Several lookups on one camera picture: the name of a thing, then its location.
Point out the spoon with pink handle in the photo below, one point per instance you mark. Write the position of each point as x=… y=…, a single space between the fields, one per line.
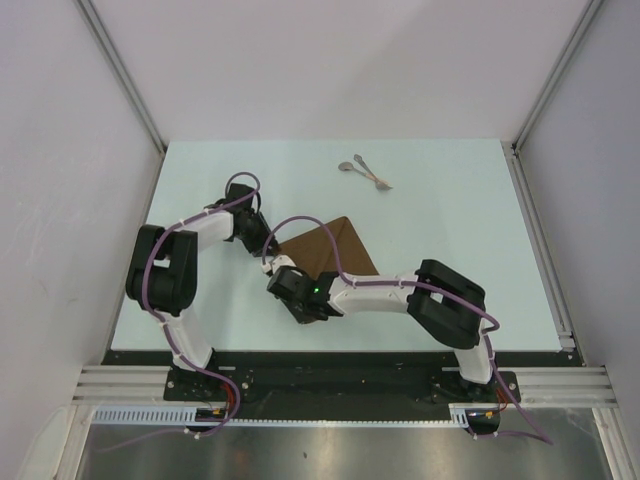
x=349 y=167

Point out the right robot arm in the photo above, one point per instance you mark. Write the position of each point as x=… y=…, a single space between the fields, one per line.
x=446 y=304

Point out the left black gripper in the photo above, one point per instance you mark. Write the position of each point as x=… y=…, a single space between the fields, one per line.
x=259 y=246

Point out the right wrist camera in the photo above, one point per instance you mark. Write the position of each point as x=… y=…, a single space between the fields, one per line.
x=271 y=265

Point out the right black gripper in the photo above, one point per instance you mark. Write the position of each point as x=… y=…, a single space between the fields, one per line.
x=300 y=315

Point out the silver metal fork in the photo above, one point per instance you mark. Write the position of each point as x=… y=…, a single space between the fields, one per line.
x=367 y=170

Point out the brown cloth napkin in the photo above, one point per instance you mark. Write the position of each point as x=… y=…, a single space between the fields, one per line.
x=332 y=247

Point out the grey slotted cable duct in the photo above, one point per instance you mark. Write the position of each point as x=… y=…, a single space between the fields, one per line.
x=183 y=416

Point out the aluminium frame post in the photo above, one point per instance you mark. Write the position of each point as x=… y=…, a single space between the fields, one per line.
x=560 y=68
x=114 y=61

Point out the right aluminium frame post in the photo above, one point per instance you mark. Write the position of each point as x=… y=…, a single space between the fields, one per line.
x=560 y=68

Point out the left aluminium frame post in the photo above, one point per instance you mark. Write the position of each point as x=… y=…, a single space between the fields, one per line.
x=114 y=61

